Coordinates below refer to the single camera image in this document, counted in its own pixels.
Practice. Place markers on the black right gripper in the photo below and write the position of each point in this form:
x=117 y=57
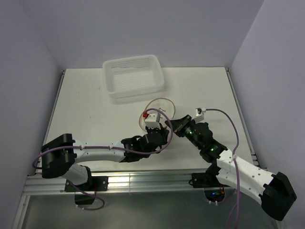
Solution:
x=178 y=125

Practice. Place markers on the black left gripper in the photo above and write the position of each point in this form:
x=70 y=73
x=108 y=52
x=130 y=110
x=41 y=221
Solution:
x=163 y=131

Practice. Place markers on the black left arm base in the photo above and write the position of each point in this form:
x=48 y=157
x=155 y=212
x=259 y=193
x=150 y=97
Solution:
x=96 y=184

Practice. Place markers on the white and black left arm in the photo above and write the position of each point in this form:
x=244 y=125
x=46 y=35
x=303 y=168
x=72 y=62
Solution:
x=63 y=156

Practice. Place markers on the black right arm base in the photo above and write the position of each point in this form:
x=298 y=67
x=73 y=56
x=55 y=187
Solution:
x=213 y=189

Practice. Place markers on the white perforated plastic basket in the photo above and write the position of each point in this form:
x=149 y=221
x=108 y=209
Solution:
x=133 y=76

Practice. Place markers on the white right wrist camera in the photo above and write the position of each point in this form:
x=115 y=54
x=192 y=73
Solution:
x=199 y=114

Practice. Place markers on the aluminium rail frame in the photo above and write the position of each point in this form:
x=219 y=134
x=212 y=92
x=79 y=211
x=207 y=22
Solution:
x=86 y=84

